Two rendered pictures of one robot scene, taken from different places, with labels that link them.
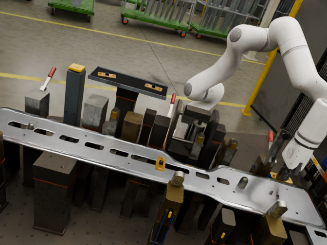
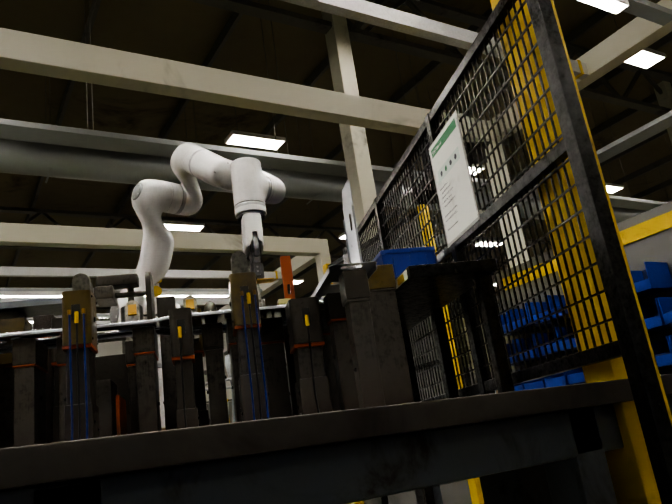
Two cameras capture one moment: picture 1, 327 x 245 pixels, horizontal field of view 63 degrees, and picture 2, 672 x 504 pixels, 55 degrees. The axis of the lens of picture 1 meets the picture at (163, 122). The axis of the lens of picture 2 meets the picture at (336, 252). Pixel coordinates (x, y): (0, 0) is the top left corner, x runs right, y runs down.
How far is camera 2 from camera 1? 134 cm
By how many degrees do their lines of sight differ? 48
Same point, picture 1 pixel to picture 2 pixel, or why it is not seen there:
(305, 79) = (214, 163)
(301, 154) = (247, 220)
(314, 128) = (240, 186)
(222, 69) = (148, 252)
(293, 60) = (197, 161)
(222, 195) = not seen: hidden behind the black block
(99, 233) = not seen: outside the picture
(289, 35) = (185, 150)
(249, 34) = (152, 182)
